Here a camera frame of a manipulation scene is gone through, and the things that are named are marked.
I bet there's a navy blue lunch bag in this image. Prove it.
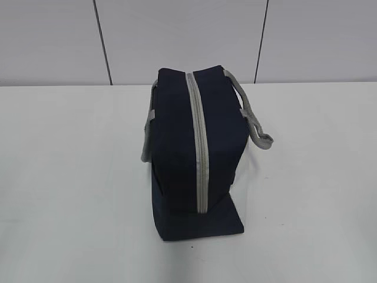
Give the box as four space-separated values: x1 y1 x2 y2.
141 65 273 241

